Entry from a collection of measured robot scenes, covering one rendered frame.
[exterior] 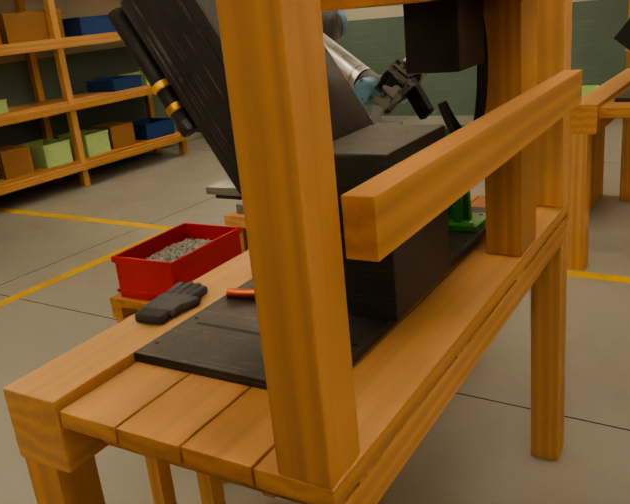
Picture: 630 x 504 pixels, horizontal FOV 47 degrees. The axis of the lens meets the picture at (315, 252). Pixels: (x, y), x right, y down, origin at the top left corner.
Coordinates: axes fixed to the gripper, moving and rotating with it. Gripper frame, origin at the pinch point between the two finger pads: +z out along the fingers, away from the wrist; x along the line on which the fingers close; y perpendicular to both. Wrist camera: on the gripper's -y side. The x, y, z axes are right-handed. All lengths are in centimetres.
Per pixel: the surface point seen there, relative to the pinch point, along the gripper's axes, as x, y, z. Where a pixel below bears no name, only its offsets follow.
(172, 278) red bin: -47, 17, 51
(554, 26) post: 27, -21, -40
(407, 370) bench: 12, -31, 76
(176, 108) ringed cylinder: 2, 35, 51
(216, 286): -30, 6, 56
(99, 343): -27, 17, 88
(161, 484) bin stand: -105, -16, 72
